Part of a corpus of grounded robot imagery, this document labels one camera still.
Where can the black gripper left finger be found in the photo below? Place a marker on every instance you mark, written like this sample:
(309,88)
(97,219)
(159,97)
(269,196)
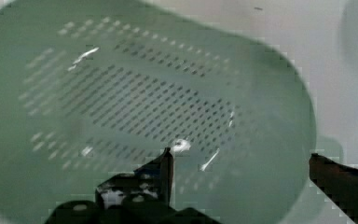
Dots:
(153,179)

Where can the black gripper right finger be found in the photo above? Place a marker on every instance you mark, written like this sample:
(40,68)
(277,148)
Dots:
(338,182)

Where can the green plastic strainer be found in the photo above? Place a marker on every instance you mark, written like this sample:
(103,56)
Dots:
(94,88)

